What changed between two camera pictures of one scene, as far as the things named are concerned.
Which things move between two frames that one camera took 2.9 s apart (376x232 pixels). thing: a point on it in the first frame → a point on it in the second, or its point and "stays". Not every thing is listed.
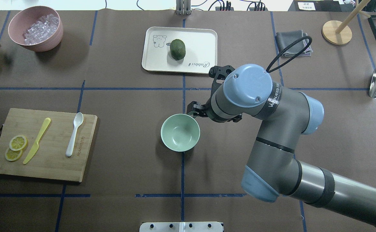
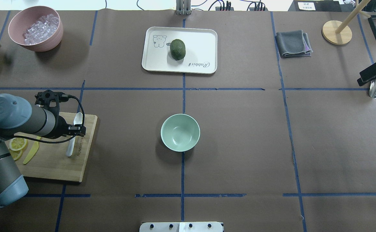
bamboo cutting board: [50, 160] stays
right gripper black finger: [194, 109] → [370, 73]
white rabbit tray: [201, 46] stays
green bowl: [180, 132] stays
